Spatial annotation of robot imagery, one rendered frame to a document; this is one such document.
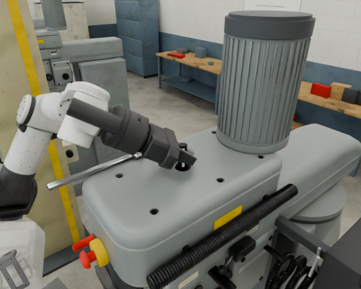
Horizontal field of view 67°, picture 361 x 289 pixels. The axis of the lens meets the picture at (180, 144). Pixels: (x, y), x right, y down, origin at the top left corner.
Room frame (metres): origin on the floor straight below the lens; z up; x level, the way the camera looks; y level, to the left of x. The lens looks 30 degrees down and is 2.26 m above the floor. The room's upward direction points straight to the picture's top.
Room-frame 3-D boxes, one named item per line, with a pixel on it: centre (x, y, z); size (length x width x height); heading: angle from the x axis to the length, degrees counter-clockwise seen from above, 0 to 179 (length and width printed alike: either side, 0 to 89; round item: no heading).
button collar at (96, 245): (0.40, 0.18, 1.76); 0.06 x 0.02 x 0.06; 38
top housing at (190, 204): (0.55, -0.02, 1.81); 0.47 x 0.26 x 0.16; 128
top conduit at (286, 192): (0.45, -0.12, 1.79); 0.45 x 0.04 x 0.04; 128
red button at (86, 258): (0.39, 0.20, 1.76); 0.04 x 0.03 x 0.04; 38
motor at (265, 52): (0.69, -0.20, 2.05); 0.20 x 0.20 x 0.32
